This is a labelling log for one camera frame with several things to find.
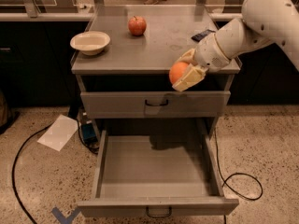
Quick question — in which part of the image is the blue tape floor mark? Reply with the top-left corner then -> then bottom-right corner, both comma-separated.
50,206 -> 81,224

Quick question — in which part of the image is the red apple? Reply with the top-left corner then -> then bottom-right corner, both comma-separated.
128,16 -> 147,36

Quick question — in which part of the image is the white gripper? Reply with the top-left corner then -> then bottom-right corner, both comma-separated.
172,34 -> 231,91

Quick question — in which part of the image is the orange fruit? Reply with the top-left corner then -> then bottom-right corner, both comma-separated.
169,62 -> 188,84

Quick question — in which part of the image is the black cable right floor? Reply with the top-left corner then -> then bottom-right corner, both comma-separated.
213,128 -> 264,224

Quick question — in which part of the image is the grey drawer cabinet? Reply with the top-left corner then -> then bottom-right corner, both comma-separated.
72,5 -> 240,133

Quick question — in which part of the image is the black cable left floor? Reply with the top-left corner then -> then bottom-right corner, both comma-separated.
11,123 -> 52,224

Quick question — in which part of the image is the open grey middle drawer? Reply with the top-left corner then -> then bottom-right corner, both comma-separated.
78,131 -> 239,218

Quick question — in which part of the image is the closed grey top drawer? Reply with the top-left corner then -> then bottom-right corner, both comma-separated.
81,91 -> 230,119

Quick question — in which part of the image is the white paper sheet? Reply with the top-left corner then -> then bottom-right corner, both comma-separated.
37,115 -> 78,151

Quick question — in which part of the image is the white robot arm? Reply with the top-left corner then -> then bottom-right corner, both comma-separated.
169,0 -> 299,91

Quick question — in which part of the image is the white ceramic bowl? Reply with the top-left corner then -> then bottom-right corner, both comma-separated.
70,31 -> 110,55

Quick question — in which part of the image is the black cable floor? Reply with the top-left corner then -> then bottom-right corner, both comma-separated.
213,128 -> 264,224
11,123 -> 52,224

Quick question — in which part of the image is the blue power box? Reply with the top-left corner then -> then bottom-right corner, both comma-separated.
81,123 -> 97,144

